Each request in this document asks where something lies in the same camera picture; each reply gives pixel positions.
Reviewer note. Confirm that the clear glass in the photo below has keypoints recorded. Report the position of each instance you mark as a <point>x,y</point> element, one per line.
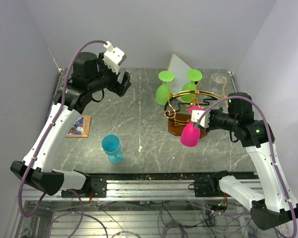
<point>217,82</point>

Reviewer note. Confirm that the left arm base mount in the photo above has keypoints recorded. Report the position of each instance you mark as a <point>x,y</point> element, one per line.
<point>93,187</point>

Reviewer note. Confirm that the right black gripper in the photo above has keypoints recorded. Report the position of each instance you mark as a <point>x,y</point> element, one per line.
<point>211,127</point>

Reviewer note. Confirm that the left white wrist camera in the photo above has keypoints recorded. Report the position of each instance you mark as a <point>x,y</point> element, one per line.
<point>113,57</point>

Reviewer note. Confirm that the aluminium frame rail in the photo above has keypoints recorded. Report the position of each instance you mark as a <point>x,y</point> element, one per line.
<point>143,190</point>

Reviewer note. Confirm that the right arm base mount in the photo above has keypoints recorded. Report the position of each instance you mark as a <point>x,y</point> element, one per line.
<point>209,187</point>

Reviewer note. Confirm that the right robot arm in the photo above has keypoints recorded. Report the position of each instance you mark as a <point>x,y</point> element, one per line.
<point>277,205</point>

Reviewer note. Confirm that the gold wire glass rack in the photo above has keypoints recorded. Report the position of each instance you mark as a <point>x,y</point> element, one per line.
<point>178,120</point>

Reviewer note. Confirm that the gold framed mirror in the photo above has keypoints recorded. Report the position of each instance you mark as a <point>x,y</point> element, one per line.
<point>179,68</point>

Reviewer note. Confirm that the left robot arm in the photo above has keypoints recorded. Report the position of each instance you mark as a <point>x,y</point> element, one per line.
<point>88,73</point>

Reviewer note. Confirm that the pink wine glass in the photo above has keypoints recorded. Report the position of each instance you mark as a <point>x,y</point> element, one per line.
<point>190,135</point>

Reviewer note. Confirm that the orange picture card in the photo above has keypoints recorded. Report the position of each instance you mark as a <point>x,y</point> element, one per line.
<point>81,128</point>

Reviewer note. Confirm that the green wine glass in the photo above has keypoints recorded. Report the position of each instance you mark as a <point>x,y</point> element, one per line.
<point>167,78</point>
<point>194,77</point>

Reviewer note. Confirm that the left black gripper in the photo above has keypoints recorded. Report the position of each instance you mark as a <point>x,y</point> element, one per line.
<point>119,89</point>

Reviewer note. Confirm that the blue wine glass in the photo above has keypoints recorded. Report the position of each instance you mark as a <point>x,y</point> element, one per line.
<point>111,145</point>

